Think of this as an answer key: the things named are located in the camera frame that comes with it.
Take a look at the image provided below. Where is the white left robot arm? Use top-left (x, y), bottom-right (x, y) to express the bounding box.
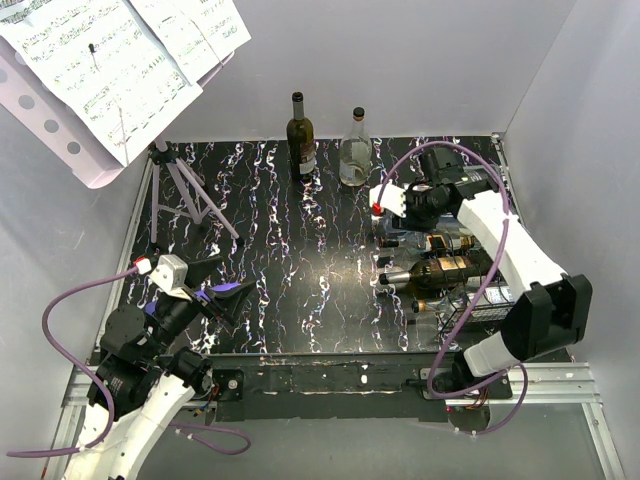
top-left (63, 254), bottom-right (256, 479)

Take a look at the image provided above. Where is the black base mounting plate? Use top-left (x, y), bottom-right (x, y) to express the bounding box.
top-left (89, 352), bottom-right (531, 426)

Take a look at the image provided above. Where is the large sheet music page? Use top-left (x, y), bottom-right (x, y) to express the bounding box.
top-left (1, 1), bottom-right (202, 165)

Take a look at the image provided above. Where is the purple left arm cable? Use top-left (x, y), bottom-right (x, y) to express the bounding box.
top-left (4, 257), bottom-right (151, 459)

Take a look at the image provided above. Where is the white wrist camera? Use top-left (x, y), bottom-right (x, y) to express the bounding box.
top-left (369, 183), bottom-right (406, 218)
top-left (149, 254), bottom-right (190, 300)

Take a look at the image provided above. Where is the purple marker pen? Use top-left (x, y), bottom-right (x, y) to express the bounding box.
top-left (143, 282), bottom-right (242, 315)

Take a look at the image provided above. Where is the small sheet music page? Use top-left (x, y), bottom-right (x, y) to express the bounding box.
top-left (131, 0), bottom-right (251, 84)

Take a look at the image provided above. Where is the clear bottle black cork cap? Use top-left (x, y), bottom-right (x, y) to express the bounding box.
top-left (339, 107), bottom-right (372, 187)

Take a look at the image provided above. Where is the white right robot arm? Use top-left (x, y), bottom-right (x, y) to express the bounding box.
top-left (405, 147), bottom-right (593, 399)

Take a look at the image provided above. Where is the purple floor cable loop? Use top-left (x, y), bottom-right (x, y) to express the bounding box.
top-left (172, 419), bottom-right (255, 455)

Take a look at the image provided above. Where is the clear flask black gold label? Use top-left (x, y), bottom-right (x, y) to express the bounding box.
top-left (378, 232), bottom-right (475, 253)

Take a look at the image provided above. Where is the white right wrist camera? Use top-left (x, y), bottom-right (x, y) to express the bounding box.
top-left (369, 183), bottom-right (406, 218)

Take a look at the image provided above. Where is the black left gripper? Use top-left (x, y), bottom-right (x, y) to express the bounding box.
top-left (143, 255), bottom-right (255, 358)

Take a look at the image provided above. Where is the green wine bottle silver neck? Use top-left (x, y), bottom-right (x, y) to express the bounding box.
top-left (379, 255), bottom-right (493, 290)

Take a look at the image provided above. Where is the dark brown wine bottle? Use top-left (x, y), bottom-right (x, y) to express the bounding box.
top-left (286, 91), bottom-right (316, 182)

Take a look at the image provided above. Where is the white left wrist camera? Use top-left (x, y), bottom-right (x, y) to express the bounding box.
top-left (149, 254), bottom-right (190, 300)

